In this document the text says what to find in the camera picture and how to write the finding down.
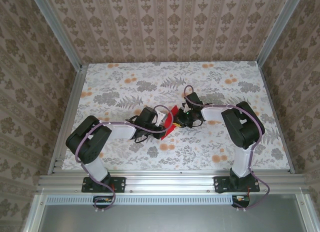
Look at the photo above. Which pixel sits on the red paper sheet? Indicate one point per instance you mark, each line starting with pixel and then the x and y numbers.
pixel 170 121

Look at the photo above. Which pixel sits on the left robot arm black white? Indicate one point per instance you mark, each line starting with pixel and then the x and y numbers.
pixel 92 147

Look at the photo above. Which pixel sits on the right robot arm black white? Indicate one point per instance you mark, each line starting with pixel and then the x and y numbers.
pixel 240 132

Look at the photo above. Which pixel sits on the grey metal sheet panel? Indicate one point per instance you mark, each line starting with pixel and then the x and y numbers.
pixel 170 219

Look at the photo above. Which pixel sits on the floral table cover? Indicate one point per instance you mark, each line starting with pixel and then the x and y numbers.
pixel 150 157

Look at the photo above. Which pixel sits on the aluminium front rail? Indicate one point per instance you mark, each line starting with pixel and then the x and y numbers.
pixel 170 182

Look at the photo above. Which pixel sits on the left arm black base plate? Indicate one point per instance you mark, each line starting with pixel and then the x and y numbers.
pixel 120 184

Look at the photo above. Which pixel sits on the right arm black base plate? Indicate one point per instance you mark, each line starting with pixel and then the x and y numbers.
pixel 221 184

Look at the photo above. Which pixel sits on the aluminium side rail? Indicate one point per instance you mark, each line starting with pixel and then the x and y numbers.
pixel 71 112
pixel 275 117

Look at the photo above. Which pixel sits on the aluminium upright post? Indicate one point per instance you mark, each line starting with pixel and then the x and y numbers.
pixel 59 30
pixel 275 30

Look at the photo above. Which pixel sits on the aluminium lower frame rail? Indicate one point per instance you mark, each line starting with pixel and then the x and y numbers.
pixel 35 214
pixel 306 214

